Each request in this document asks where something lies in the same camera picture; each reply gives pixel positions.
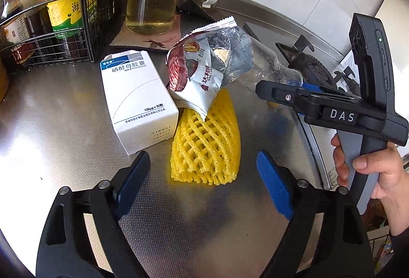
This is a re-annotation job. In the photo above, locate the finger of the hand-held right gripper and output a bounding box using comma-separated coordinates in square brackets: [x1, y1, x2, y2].
[256, 80, 321, 119]
[300, 82, 360, 101]

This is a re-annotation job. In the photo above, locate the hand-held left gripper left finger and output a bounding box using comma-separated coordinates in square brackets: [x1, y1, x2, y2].
[36, 151, 151, 278]

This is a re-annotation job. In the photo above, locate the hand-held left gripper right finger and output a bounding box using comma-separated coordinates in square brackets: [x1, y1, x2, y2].
[256, 151, 375, 278]

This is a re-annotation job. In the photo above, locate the clear plastic bottle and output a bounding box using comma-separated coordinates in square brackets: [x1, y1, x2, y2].
[238, 29, 304, 90]

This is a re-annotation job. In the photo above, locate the yellow foam fruit net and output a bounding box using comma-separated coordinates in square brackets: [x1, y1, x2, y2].
[171, 88, 242, 187]

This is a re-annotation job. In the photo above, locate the silver red snack bag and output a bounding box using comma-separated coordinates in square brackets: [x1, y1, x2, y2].
[165, 17, 255, 122]

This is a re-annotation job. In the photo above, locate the white blue medicine box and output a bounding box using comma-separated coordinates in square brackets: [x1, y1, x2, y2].
[100, 51, 179, 156]

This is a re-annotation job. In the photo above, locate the person's right forearm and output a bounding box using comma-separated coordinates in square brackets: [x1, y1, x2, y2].
[383, 214, 409, 278]

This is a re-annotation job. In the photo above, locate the person's right hand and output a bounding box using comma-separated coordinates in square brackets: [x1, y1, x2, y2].
[331, 133, 406, 222]

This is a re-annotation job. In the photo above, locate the large gas stove burner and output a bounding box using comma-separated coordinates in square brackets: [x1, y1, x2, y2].
[276, 35, 361, 96]

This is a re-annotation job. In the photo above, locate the dark square coaster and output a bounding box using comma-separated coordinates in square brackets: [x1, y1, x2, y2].
[177, 0, 218, 21]

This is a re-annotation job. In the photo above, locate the brown square coaster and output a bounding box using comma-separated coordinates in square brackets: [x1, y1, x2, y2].
[109, 14, 183, 50]

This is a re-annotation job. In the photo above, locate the small yellow cap sauce bottle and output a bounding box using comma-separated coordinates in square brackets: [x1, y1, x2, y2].
[0, 0, 36, 63]

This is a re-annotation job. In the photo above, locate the black wire basket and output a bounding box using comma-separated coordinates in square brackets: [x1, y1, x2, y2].
[0, 0, 123, 69]

